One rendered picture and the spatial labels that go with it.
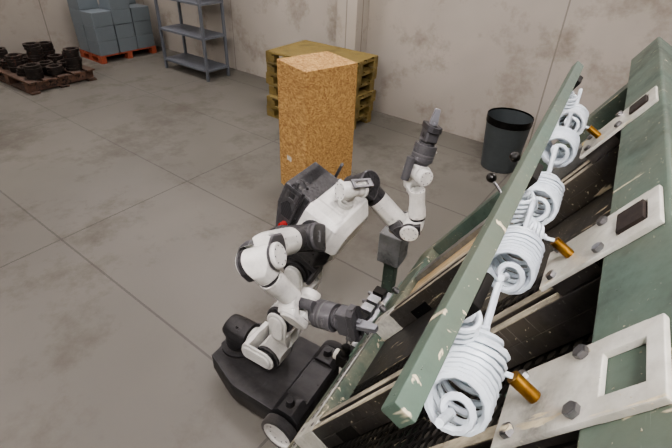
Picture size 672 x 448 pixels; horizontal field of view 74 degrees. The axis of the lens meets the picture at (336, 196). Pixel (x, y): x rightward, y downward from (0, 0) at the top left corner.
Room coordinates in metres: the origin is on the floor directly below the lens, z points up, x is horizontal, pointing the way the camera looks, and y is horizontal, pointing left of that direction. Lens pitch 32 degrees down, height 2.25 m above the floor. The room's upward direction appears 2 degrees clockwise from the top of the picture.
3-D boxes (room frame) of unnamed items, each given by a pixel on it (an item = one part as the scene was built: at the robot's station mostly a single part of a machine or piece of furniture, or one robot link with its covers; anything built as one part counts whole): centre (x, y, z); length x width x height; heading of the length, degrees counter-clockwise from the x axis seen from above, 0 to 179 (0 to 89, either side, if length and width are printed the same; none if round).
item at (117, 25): (8.05, 3.95, 0.51); 1.03 x 0.70 x 1.02; 144
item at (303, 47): (5.49, 0.24, 0.42); 1.18 x 0.81 x 0.84; 54
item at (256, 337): (1.61, 0.33, 0.28); 0.21 x 0.20 x 0.13; 60
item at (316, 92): (3.63, 0.19, 0.63); 0.50 x 0.42 x 1.25; 128
